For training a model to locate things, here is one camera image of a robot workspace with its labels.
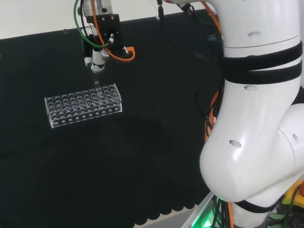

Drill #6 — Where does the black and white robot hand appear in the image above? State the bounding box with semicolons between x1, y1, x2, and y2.
82;13;123;73

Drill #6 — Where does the clear glass test tube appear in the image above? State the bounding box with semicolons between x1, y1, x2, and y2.
93;71;102;91

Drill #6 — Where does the clear plastic test tube rack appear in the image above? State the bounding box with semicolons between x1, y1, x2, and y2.
44;83;123;129

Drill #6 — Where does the black bench cloth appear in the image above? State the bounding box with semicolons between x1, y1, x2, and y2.
0;9;228;228

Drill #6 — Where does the yellow stop button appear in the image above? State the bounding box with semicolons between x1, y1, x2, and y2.
284;179;304;208

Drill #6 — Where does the orange cable with plug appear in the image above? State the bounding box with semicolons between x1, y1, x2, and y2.
91;0;137;63

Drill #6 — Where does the green cable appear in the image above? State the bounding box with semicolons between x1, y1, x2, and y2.
73;0;116;49

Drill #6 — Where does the black cable with connector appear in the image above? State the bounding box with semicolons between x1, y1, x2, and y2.
156;0;208;63

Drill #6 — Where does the orange cable along arm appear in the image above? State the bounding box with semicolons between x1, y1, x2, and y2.
201;0;224;141

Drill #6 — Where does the white base rail green light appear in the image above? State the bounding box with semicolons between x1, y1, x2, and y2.
182;192;236;228

